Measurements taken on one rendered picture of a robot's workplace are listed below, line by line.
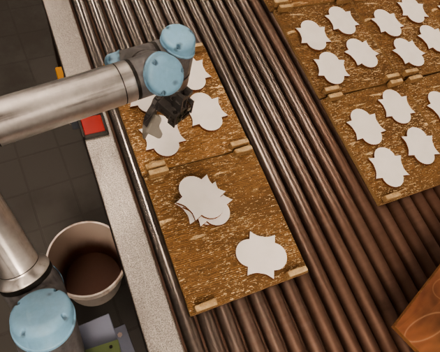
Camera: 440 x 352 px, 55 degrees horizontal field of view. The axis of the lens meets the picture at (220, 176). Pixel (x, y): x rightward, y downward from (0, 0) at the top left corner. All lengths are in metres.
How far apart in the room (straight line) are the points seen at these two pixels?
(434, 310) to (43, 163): 1.84
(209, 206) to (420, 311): 0.60
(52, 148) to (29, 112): 1.62
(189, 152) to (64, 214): 1.07
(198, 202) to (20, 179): 1.31
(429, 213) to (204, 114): 0.79
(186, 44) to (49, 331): 0.62
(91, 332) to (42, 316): 0.29
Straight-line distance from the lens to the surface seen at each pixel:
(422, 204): 1.51
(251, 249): 1.17
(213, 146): 1.29
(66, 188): 2.25
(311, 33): 1.69
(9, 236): 0.95
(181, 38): 0.92
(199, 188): 1.18
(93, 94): 0.75
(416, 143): 1.59
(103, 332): 1.17
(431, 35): 1.98
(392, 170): 1.47
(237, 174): 1.26
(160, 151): 1.24
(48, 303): 0.92
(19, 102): 0.74
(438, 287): 1.28
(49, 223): 2.19
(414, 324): 1.21
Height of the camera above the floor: 2.03
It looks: 62 degrees down
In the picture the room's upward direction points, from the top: 24 degrees clockwise
